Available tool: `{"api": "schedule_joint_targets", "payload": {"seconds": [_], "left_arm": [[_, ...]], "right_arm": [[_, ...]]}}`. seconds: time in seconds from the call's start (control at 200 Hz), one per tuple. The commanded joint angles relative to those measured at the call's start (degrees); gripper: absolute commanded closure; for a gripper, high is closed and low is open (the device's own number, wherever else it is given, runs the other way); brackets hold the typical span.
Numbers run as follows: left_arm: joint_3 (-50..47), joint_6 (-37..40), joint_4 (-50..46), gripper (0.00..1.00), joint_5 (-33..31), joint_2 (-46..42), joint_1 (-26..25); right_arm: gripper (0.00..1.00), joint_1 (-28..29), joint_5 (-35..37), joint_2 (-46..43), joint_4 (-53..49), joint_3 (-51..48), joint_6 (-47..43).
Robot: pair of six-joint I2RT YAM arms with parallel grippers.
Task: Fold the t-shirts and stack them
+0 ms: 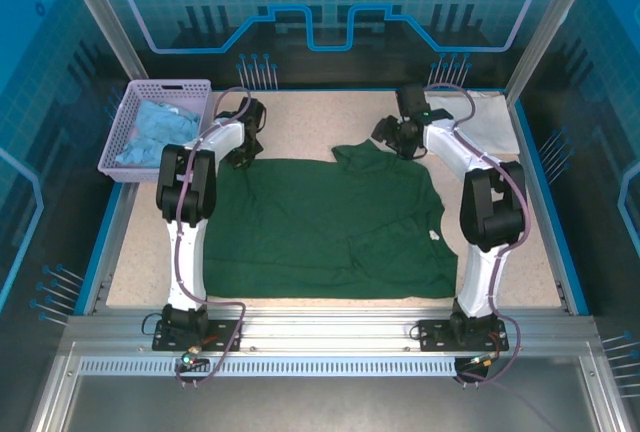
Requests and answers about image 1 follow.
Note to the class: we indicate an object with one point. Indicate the green t-shirt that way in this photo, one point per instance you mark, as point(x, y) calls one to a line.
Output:
point(310, 222)

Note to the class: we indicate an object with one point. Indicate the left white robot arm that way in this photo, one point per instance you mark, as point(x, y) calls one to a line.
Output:
point(187, 262)

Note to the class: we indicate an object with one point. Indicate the lavender plastic basket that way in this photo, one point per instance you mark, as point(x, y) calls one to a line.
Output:
point(150, 174)

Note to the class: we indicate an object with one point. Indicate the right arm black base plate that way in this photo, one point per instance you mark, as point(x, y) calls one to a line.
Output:
point(430, 337)

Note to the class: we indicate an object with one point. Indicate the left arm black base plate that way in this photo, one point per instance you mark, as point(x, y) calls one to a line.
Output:
point(165, 339)

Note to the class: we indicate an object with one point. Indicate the aluminium mounting rail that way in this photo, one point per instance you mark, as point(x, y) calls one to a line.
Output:
point(325, 327)

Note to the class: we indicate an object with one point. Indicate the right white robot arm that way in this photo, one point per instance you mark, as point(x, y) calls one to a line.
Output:
point(480, 277)

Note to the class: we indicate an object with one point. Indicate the folded white t-shirt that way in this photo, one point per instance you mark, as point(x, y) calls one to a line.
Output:
point(492, 122)

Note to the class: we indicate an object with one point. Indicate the crumpled light blue t-shirt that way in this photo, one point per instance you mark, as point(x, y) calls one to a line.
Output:
point(160, 137)

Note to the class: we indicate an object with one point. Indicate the aluminium frame post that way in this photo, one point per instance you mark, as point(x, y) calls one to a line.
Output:
point(100, 7)
point(602, 392)
point(52, 392)
point(559, 7)

